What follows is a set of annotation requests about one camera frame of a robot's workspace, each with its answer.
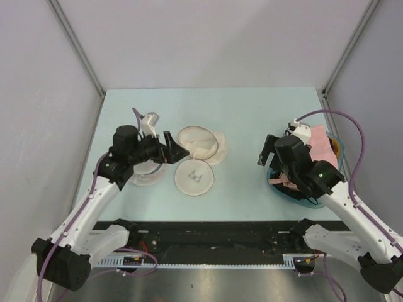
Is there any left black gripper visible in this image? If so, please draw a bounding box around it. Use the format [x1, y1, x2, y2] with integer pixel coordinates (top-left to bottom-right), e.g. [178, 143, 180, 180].
[128, 130, 188, 165]

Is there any black bra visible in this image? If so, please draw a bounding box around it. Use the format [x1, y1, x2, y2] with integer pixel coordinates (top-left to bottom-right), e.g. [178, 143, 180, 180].
[273, 124, 322, 205]

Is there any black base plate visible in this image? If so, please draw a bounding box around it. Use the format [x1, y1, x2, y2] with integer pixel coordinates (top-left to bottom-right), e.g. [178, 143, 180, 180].
[124, 221, 317, 266]

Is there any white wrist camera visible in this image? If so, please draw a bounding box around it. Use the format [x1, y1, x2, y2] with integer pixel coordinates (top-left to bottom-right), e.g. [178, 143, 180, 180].
[287, 119, 312, 145]
[140, 112, 159, 138]

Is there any pink bra from bag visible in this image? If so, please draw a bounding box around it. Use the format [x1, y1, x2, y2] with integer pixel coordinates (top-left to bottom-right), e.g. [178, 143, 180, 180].
[268, 125, 338, 191]

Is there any aluminium side rail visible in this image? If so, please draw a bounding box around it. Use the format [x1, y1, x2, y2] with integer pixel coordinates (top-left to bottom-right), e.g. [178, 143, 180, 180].
[321, 91, 397, 302]

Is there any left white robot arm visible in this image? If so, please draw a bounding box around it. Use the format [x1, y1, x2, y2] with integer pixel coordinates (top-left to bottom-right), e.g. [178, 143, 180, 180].
[31, 125, 189, 294]

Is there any yellow garment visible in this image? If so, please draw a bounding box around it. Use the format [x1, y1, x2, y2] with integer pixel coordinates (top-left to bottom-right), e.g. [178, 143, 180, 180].
[328, 134, 341, 160]

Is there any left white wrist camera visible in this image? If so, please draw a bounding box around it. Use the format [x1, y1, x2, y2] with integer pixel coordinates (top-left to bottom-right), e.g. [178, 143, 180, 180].
[140, 112, 159, 138]

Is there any pink mesh laundry bag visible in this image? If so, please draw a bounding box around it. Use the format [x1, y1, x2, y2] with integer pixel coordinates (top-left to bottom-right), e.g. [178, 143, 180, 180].
[174, 126, 229, 197]

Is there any right aluminium frame post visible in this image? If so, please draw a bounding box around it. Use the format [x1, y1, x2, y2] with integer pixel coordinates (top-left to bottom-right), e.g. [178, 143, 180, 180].
[322, 0, 382, 98]

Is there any aluminium frame post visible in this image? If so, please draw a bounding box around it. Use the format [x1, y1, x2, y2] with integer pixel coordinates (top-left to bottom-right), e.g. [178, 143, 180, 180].
[47, 0, 106, 99]
[322, 0, 382, 98]

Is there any left aluminium frame post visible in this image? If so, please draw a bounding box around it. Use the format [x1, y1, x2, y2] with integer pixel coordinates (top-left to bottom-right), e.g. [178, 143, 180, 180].
[47, 0, 106, 99]

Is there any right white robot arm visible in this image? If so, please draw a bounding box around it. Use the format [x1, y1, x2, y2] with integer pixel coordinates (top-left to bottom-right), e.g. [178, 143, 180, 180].
[258, 135, 402, 294]

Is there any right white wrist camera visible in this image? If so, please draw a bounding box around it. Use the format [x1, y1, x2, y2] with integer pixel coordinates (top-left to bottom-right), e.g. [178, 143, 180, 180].
[287, 119, 312, 145]

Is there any grey-trimmed mesh laundry bag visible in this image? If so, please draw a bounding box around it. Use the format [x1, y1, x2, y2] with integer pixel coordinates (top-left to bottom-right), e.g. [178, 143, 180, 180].
[128, 160, 167, 186]

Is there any white slotted cable duct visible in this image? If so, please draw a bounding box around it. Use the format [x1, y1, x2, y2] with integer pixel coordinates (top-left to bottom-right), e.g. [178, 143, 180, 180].
[94, 254, 315, 271]

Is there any teal plastic basin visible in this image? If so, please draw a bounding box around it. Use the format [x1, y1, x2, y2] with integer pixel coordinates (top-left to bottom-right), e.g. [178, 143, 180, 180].
[268, 144, 345, 201]

